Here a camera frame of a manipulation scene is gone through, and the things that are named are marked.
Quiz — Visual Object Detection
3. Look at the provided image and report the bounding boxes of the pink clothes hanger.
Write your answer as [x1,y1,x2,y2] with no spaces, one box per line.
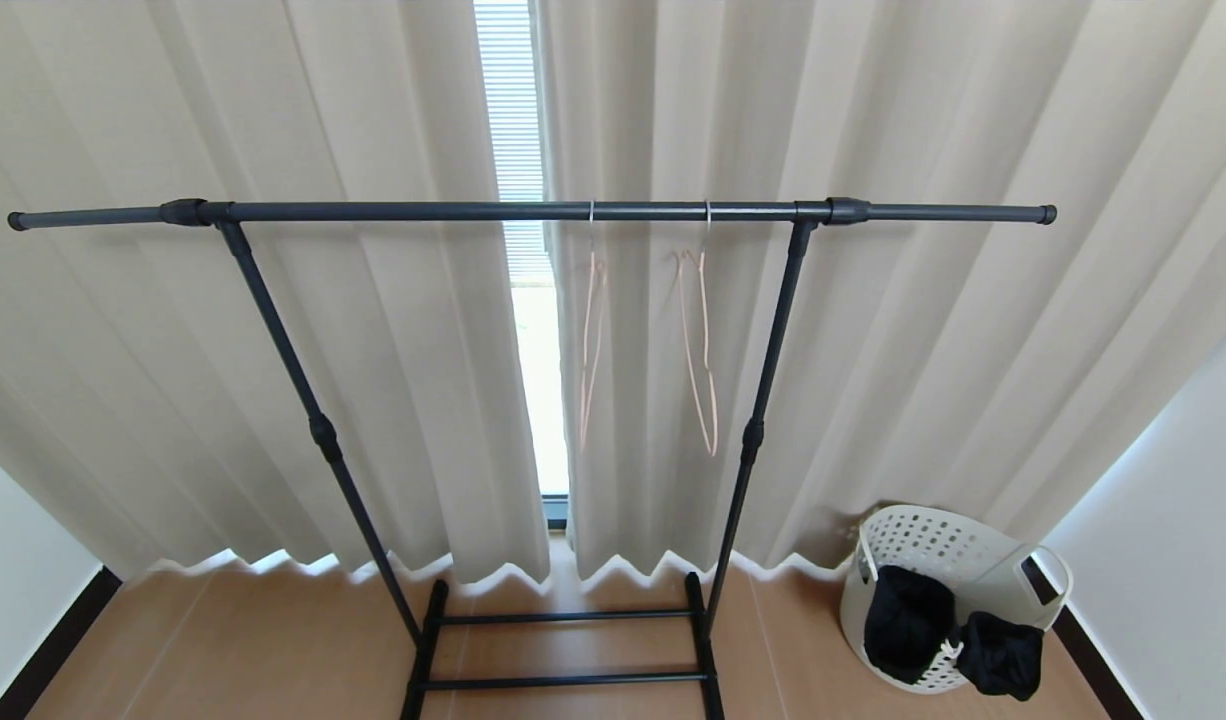
[670,203,722,459]
[577,203,610,454]

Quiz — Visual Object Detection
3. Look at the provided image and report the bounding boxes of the black shorts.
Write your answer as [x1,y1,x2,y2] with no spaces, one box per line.
[862,565,964,687]

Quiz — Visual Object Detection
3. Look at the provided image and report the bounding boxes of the black clothes rack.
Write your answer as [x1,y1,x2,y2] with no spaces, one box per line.
[6,196,1059,720]

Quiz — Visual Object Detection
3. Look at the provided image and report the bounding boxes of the white laundry basket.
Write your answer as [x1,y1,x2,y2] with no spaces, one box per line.
[839,504,1074,696]

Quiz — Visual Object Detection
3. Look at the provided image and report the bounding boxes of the window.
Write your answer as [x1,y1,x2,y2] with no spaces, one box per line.
[471,0,572,531]

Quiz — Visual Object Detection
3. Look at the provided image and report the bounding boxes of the beige curtain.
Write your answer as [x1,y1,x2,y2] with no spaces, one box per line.
[531,0,1226,583]
[0,0,552,586]

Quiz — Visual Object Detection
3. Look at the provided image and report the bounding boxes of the black garment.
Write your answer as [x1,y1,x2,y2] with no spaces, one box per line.
[956,611,1046,702]

